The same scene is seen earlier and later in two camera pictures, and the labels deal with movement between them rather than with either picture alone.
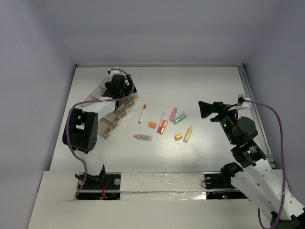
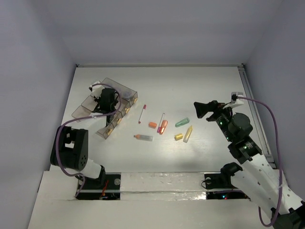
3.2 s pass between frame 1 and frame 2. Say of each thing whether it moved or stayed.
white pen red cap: stayed
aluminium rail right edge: stayed
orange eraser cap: stayed
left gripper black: moved
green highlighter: moved
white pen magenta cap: stayed
